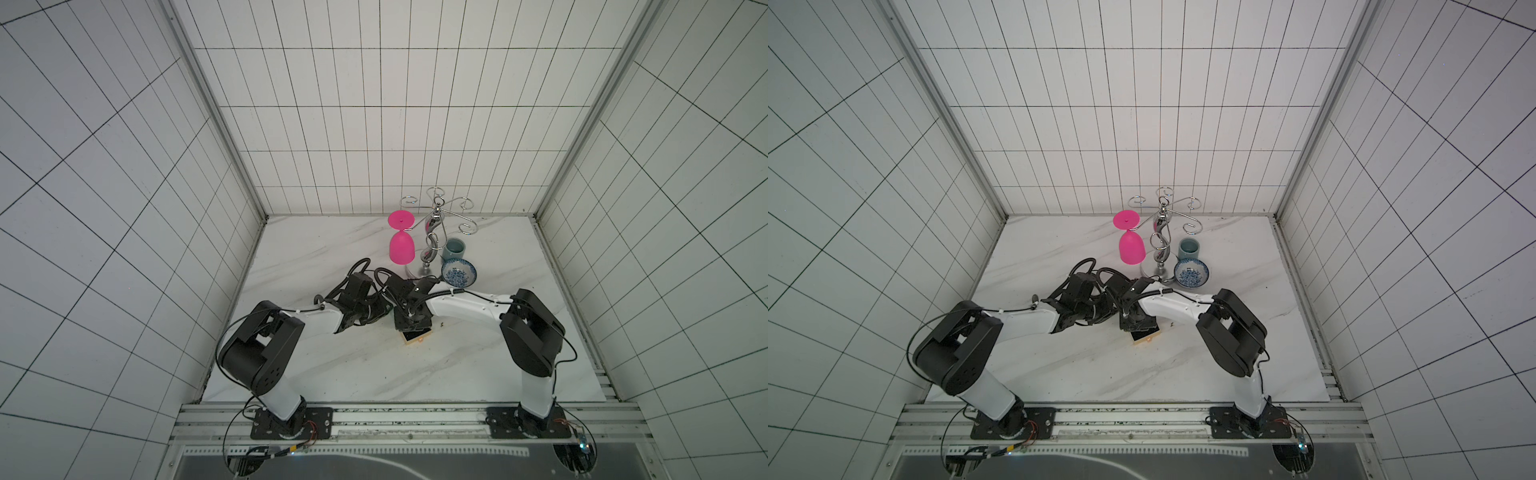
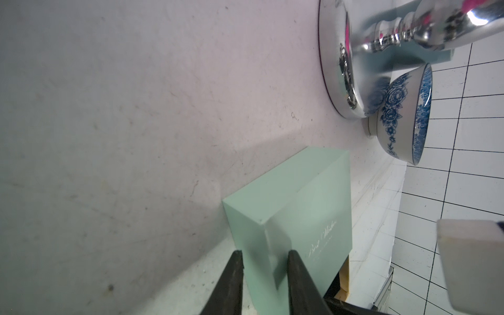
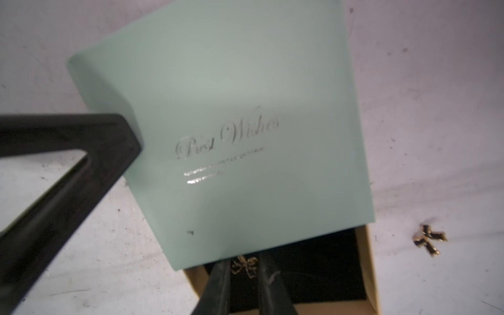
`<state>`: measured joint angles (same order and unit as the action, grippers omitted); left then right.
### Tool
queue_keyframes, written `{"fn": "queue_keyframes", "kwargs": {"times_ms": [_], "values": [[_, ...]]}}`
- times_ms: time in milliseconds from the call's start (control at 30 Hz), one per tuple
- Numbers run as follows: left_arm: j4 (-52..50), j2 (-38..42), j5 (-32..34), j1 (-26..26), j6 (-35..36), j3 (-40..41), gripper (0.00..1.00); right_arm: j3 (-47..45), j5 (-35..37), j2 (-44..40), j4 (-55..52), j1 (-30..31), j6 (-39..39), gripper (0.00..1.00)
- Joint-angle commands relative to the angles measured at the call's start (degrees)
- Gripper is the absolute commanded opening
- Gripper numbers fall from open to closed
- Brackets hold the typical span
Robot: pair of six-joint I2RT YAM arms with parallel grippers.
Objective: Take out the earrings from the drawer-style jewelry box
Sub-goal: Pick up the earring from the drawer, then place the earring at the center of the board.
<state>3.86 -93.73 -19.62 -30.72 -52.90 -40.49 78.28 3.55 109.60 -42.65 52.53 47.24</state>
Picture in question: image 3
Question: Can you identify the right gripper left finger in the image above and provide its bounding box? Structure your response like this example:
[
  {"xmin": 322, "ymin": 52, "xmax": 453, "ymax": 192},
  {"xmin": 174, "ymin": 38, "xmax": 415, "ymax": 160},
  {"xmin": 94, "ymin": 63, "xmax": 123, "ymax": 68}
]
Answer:
[{"xmin": 192, "ymin": 259, "xmax": 230, "ymax": 315}]

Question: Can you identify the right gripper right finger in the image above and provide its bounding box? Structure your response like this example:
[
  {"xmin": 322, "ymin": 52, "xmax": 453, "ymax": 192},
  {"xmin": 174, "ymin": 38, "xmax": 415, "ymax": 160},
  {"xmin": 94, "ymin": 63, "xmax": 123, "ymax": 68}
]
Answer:
[{"xmin": 258, "ymin": 251, "xmax": 299, "ymax": 315}]

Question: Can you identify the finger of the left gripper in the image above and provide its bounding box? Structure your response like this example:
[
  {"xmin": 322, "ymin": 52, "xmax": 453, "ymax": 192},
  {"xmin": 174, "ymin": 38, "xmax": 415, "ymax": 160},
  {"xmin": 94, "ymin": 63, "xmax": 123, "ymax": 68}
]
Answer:
[{"xmin": 1, "ymin": 114, "xmax": 142, "ymax": 314}]

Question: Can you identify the kraft drawer with black lining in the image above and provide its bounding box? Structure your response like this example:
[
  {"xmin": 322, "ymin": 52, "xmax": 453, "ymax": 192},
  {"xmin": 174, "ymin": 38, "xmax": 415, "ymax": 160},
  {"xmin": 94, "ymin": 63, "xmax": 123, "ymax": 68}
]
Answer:
[{"xmin": 184, "ymin": 225, "xmax": 381, "ymax": 314}]

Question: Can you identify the gold bow earring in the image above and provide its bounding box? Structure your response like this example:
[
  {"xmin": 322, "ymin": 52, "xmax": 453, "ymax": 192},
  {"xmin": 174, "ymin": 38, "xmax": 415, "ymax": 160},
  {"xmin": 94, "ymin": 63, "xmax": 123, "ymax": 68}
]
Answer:
[
  {"xmin": 412, "ymin": 224, "xmax": 448, "ymax": 257},
  {"xmin": 231, "ymin": 255, "xmax": 259, "ymax": 279}
]

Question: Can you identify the mint green jewelry box sleeve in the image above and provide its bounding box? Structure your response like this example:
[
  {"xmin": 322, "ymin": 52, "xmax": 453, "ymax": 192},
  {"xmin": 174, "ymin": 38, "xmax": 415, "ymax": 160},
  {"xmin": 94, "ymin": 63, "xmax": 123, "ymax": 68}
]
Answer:
[{"xmin": 68, "ymin": 1, "xmax": 375, "ymax": 270}]

